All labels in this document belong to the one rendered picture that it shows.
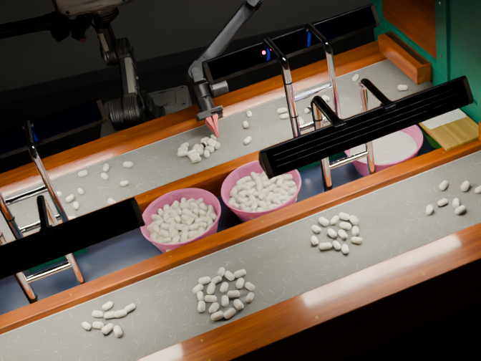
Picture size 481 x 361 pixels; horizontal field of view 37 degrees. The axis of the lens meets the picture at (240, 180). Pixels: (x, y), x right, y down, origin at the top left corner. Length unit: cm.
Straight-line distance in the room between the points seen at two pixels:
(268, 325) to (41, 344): 66
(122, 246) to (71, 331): 41
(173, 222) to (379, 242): 67
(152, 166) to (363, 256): 90
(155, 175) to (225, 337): 83
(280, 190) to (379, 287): 55
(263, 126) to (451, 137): 68
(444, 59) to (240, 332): 120
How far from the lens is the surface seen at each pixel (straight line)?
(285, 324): 194
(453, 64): 255
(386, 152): 246
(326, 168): 224
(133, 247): 242
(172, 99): 348
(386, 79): 282
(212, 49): 272
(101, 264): 241
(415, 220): 219
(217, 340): 195
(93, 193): 260
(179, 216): 237
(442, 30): 252
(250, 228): 221
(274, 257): 214
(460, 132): 246
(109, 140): 279
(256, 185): 242
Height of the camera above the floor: 225
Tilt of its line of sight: 38 degrees down
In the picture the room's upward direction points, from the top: 14 degrees counter-clockwise
